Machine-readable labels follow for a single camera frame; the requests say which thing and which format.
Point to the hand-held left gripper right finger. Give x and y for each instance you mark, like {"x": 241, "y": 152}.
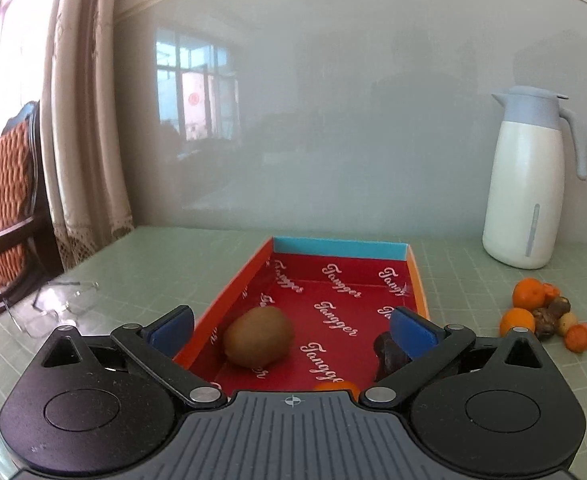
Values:
{"x": 413, "y": 332}

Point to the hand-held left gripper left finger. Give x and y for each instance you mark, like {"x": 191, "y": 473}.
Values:
{"x": 173, "y": 329}

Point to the red cardboard box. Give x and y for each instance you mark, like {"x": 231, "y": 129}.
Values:
{"x": 343, "y": 290}

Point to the orange mandarin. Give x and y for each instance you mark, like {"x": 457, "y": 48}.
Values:
{"x": 517, "y": 321}
{"x": 528, "y": 294}
{"x": 337, "y": 388}
{"x": 580, "y": 337}

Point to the wrinkled brown walnut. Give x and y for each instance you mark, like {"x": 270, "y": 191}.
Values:
{"x": 543, "y": 323}

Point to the brown round nut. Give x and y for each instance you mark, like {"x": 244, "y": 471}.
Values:
{"x": 559, "y": 306}

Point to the small yellowish round fruit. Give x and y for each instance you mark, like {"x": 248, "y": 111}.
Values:
{"x": 567, "y": 323}

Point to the dark red dried fruit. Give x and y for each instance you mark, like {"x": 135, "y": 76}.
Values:
{"x": 386, "y": 352}

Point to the brown kiwi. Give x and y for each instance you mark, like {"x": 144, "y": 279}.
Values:
{"x": 258, "y": 336}

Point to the white thermos jug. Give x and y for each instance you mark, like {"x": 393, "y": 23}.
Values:
{"x": 523, "y": 185}

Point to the wooden chair with woven cushion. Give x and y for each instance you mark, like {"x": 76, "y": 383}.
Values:
{"x": 3, "y": 185}

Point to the beige lace curtain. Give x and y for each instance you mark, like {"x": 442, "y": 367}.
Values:
{"x": 88, "y": 110}

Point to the metal frame eyeglasses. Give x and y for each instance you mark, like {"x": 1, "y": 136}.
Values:
{"x": 68, "y": 305}

